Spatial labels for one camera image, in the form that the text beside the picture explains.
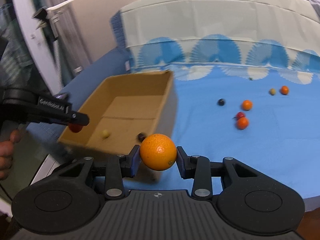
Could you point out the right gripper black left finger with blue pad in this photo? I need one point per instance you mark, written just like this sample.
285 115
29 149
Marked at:
128 164

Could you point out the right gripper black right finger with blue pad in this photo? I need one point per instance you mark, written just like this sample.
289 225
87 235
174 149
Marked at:
187 165

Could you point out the large orange fruit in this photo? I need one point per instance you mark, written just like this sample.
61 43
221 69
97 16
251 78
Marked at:
158 152

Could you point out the red cherry fruit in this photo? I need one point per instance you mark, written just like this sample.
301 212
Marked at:
75 128

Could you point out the speckled orange fruit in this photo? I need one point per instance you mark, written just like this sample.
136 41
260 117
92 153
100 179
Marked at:
284 90

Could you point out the person's left hand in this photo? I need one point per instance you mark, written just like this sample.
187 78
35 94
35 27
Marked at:
7 151

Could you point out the dark purple fruit in box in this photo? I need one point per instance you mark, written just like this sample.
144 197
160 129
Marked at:
141 137

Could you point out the yellow round fruit in box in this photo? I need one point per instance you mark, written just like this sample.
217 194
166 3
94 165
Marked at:
105 134

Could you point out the brown cardboard box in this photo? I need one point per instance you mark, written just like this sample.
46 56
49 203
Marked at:
125 105

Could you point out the blue sofa armrest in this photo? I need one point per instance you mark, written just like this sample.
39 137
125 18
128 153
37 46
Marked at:
42 138

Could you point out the orange fruit near cherry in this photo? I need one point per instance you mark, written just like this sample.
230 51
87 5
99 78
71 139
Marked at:
242 123

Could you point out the red cherry with stem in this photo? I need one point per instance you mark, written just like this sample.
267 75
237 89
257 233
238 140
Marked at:
239 115

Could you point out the dark blue berry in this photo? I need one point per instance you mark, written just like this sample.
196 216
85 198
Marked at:
221 102

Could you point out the orange fruit middle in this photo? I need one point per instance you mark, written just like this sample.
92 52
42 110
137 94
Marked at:
247 105

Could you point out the olive green small fruit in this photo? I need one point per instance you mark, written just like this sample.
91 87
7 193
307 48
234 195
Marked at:
272 91

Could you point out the white folded drying rack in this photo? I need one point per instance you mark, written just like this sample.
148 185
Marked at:
62 32

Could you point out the blue white patterned sheet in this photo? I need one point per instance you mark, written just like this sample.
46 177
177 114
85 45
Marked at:
213 47

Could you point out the white door frame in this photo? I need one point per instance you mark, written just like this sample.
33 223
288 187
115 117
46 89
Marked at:
37 44

